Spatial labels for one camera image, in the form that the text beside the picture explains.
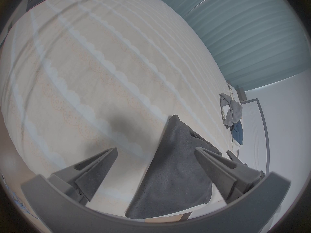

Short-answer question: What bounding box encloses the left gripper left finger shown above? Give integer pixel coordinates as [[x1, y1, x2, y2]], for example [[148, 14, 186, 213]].
[[48, 147, 118, 202]]

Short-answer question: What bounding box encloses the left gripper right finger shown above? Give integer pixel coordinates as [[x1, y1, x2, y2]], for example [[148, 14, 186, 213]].
[[195, 147, 265, 201]]

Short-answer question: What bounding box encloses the black T-shirt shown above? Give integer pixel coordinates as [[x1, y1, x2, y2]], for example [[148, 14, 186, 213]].
[[124, 115, 223, 220]]

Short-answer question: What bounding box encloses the pile of clothes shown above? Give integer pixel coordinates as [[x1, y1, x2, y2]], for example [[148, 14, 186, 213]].
[[219, 93, 243, 129]]

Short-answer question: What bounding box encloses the bed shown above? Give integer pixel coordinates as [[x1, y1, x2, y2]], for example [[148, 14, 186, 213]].
[[0, 0, 271, 223]]

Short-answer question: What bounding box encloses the dark blue garment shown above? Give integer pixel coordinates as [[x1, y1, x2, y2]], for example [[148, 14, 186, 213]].
[[230, 120, 244, 145]]

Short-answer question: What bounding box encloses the grey bedside table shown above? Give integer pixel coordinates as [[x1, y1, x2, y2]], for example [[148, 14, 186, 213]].
[[237, 85, 247, 102]]

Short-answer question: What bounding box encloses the white printed pillow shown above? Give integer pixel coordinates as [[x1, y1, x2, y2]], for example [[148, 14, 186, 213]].
[[227, 82, 241, 102]]

